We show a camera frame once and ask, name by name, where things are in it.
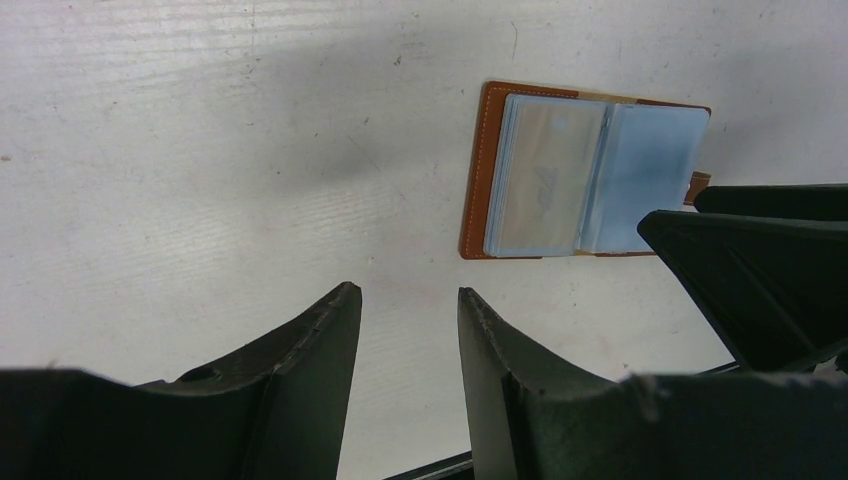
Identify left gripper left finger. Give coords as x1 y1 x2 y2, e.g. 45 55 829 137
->
1 282 362 479

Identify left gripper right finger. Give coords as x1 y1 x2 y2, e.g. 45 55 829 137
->
457 287 847 479

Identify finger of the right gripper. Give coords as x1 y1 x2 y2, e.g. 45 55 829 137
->
694 184 847 222
637 211 847 372

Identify brown leather card holder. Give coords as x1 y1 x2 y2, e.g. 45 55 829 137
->
459 81 711 260

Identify beige signature card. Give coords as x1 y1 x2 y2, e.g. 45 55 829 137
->
491 95 607 257

